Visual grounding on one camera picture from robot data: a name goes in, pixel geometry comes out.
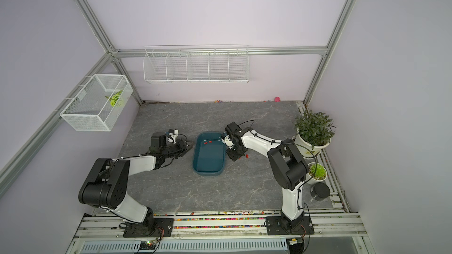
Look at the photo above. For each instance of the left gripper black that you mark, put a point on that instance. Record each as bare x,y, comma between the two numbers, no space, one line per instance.
183,147

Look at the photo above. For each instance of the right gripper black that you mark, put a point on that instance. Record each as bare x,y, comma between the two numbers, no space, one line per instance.
232,155

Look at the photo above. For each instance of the teal plastic storage box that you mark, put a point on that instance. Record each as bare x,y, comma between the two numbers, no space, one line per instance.
209,154

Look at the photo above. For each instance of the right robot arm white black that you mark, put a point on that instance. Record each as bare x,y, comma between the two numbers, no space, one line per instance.
288,166

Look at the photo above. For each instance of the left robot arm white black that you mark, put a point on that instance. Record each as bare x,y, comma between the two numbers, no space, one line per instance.
107,182

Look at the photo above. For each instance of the green leaf toy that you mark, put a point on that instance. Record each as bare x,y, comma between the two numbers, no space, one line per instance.
116,99

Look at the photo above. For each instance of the large potted green plant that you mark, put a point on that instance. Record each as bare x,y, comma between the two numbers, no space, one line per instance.
315,131

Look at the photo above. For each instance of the small potted succulent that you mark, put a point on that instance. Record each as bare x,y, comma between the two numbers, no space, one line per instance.
316,173

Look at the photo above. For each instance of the black cylinder weight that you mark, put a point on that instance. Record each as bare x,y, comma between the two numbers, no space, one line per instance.
320,191

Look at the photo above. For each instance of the white ventilation grille strip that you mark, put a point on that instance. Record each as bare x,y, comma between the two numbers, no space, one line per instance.
188,246

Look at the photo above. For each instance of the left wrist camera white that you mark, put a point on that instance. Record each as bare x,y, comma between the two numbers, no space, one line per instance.
172,135

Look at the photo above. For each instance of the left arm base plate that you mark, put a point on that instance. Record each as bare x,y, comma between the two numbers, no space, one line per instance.
153,228

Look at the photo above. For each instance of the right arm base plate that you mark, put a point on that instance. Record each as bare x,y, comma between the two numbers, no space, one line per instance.
280,225

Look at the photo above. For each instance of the white wire cube basket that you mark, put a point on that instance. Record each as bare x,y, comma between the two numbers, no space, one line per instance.
90,110

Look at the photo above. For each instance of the long white wire wall basket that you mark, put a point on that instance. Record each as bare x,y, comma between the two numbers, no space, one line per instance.
196,64

